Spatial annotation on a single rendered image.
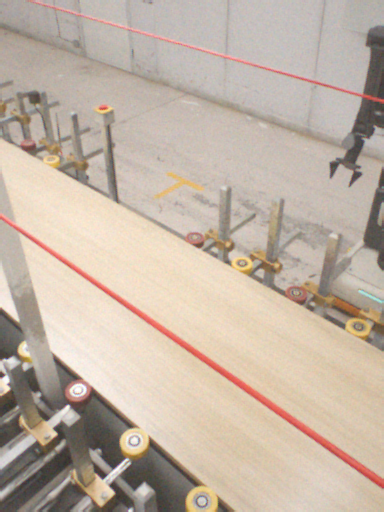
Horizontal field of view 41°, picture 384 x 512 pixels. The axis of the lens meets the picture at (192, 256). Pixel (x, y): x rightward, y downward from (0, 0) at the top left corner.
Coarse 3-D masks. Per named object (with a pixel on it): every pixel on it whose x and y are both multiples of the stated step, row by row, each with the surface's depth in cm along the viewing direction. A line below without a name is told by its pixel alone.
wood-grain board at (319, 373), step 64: (64, 192) 244; (64, 256) 207; (128, 256) 207; (192, 256) 206; (64, 320) 180; (128, 320) 179; (192, 320) 179; (256, 320) 179; (320, 320) 179; (128, 384) 159; (192, 384) 159; (256, 384) 158; (320, 384) 158; (192, 448) 142; (256, 448) 142; (320, 448) 142
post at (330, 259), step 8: (336, 232) 182; (328, 240) 183; (336, 240) 181; (328, 248) 185; (336, 248) 184; (328, 256) 187; (336, 256) 187; (328, 264) 189; (328, 272) 191; (320, 280) 195; (328, 280) 193; (320, 288) 197; (328, 288) 196; (320, 312) 204
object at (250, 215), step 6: (252, 210) 244; (246, 216) 240; (252, 216) 242; (234, 222) 236; (240, 222) 236; (246, 222) 240; (234, 228) 234; (210, 240) 226; (204, 246) 223; (210, 246) 225
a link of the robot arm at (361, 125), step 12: (372, 48) 201; (372, 60) 204; (372, 72) 206; (372, 84) 209; (372, 96) 211; (360, 108) 217; (372, 108) 216; (360, 120) 220; (372, 120) 220; (360, 132) 223
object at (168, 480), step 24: (0, 312) 195; (0, 336) 212; (24, 336) 189; (96, 408) 171; (96, 432) 184; (120, 432) 166; (120, 456) 178; (144, 480) 173; (168, 480) 157; (192, 480) 143; (168, 504) 168
